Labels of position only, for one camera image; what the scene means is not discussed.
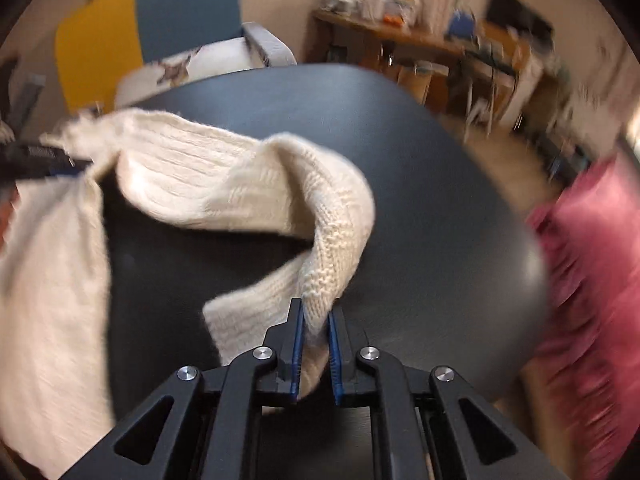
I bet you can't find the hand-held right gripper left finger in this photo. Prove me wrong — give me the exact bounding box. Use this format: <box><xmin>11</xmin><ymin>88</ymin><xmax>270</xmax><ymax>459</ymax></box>
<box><xmin>60</xmin><ymin>297</ymin><xmax>306</xmax><ymax>480</ymax></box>

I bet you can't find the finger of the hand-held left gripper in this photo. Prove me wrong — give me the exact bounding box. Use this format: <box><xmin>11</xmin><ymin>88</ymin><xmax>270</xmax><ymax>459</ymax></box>
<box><xmin>0</xmin><ymin>141</ymin><xmax>95</xmax><ymax>183</ymax></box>

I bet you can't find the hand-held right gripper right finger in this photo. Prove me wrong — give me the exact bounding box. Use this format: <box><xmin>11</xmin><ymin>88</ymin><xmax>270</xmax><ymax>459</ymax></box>
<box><xmin>326</xmin><ymin>306</ymin><xmax>571</xmax><ymax>480</ymax></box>

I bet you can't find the cream knit sweater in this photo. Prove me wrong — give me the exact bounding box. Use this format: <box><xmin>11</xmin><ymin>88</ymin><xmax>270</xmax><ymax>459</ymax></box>
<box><xmin>0</xmin><ymin>107</ymin><xmax>376</xmax><ymax>480</ymax></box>

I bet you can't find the grey yellow blue sofa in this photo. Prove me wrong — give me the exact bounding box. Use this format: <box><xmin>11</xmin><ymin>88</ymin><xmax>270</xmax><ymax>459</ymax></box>
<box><xmin>52</xmin><ymin>0</ymin><xmax>298</xmax><ymax>111</ymax></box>

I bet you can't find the white deer print pillow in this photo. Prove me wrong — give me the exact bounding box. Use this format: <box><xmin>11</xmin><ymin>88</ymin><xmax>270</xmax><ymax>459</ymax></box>
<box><xmin>115</xmin><ymin>40</ymin><xmax>253</xmax><ymax>108</ymax></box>

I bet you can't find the pink ruffled bedspread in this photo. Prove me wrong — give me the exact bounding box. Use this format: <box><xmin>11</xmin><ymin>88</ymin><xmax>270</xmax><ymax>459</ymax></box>
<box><xmin>520</xmin><ymin>155</ymin><xmax>640</xmax><ymax>480</ymax></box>

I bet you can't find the wooden side table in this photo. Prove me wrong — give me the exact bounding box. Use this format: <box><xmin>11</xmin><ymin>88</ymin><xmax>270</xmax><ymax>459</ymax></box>
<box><xmin>312</xmin><ymin>7</ymin><xmax>516</xmax><ymax>116</ymax></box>

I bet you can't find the blue chair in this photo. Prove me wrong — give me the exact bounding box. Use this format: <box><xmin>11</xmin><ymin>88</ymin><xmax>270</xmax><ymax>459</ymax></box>
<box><xmin>447</xmin><ymin>12</ymin><xmax>476</xmax><ymax>38</ymax></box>

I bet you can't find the black television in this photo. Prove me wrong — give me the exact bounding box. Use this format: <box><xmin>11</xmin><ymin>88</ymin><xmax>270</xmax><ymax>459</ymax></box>
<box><xmin>487</xmin><ymin>0</ymin><xmax>553</xmax><ymax>36</ymax></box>

